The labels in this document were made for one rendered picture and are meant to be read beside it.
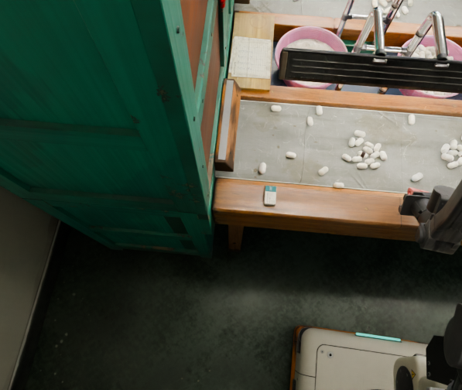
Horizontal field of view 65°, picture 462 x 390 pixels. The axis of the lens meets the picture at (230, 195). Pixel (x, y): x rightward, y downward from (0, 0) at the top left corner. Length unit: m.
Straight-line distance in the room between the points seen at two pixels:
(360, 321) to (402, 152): 0.92
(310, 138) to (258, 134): 0.18
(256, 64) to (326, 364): 1.17
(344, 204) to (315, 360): 0.69
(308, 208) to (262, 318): 0.84
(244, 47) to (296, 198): 0.59
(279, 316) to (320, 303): 0.21
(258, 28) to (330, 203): 0.71
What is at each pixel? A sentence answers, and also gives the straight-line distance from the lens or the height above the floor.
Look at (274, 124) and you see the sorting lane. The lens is 1.28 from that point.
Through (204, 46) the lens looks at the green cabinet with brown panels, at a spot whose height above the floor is 1.27.
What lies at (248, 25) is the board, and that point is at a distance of 1.48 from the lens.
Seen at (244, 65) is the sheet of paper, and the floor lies 0.78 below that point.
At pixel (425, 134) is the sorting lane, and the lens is 1.42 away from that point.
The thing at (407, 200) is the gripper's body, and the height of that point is 0.90.
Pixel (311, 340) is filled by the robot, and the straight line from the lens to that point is 1.60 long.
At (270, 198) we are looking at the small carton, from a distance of 1.12.
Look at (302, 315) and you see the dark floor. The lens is 1.87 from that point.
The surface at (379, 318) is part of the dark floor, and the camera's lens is 1.98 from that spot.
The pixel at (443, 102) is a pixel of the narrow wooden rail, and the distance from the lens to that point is 1.48.
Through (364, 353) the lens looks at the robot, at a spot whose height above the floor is 0.28.
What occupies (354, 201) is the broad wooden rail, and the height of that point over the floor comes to 0.76.
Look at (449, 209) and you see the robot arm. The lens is 0.91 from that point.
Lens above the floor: 1.84
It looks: 71 degrees down
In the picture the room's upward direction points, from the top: straight up
